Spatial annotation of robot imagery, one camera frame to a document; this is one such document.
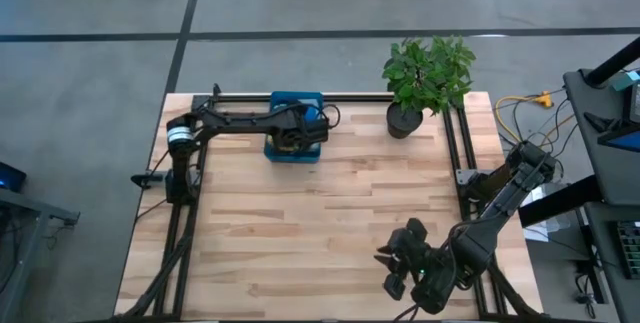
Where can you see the teal plastic bin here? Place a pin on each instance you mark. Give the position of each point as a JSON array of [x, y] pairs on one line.
[[292, 157]]

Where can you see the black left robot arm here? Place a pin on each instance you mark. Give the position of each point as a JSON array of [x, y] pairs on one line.
[[230, 120]]

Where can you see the potted green plant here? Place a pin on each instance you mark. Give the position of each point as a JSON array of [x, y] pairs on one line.
[[430, 75]]

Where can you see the black device with blue light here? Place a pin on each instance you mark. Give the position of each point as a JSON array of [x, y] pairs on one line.
[[10, 177]]

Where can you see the white paper sheet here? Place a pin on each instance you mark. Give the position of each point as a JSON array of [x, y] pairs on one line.
[[537, 230]]

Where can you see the grey metal stand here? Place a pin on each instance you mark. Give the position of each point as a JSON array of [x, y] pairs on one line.
[[30, 208]]

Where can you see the black tablet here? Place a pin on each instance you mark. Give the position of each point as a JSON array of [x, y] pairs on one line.
[[622, 140]]

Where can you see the black pole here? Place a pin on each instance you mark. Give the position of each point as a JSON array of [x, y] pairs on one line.
[[612, 65]]

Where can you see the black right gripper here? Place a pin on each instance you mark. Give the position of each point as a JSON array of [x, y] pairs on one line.
[[435, 273]]

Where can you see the black beam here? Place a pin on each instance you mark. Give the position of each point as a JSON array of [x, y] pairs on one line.
[[560, 200]]

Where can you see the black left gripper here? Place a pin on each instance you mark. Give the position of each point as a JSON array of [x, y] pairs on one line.
[[295, 133]]

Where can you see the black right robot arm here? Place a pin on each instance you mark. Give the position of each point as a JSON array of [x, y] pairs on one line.
[[510, 188]]

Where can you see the small teal box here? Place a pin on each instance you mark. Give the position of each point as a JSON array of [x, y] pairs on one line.
[[627, 80]]

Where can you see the black side desk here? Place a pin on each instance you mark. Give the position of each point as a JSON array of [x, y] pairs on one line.
[[600, 163], [602, 243]]

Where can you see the black computer keyboard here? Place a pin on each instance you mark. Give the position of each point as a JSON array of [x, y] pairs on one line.
[[629, 250]]

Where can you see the black aluminium frame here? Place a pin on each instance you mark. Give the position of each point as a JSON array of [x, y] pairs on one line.
[[350, 97]]

